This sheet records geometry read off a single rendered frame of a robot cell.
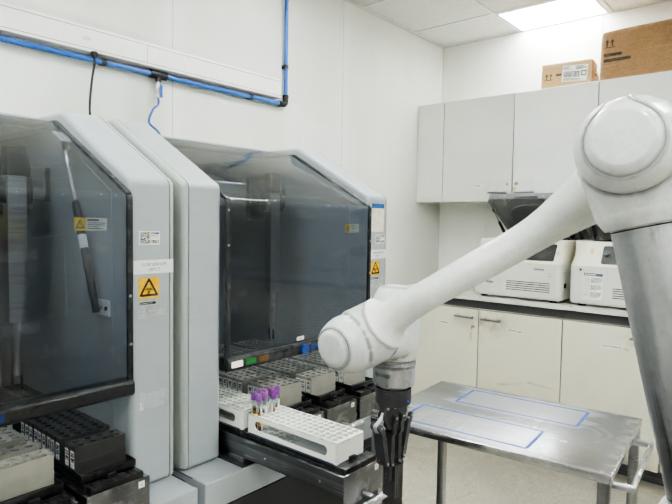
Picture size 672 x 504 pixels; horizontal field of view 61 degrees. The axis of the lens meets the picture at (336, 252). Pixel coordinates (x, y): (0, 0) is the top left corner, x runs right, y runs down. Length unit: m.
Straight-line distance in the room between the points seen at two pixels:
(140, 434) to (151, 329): 0.24
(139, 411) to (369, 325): 0.62
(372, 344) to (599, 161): 0.48
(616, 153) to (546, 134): 3.05
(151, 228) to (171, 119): 1.44
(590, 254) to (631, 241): 2.61
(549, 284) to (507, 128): 1.09
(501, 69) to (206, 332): 3.40
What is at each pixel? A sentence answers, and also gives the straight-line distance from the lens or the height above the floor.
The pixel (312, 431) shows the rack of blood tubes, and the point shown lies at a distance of 1.37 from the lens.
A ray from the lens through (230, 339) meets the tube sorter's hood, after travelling 1.49.
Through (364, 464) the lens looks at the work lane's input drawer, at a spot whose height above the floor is 0.81.
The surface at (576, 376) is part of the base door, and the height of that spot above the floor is 0.50.
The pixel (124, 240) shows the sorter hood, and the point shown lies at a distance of 1.30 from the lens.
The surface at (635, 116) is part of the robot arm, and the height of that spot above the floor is 1.48.
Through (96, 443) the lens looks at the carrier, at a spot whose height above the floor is 0.88.
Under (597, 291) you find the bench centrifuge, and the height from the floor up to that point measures 0.99.
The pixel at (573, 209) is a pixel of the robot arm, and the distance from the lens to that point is 1.03.
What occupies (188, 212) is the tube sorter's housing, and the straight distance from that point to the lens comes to 1.40.
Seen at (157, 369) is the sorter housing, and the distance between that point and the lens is 1.39.
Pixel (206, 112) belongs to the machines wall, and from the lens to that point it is 2.86.
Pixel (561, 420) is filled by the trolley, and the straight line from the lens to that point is 1.71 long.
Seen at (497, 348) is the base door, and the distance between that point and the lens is 3.66.
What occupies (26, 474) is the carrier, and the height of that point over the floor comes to 0.86.
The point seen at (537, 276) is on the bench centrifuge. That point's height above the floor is 1.05.
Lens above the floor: 1.35
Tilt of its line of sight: 3 degrees down
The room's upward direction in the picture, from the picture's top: 1 degrees clockwise
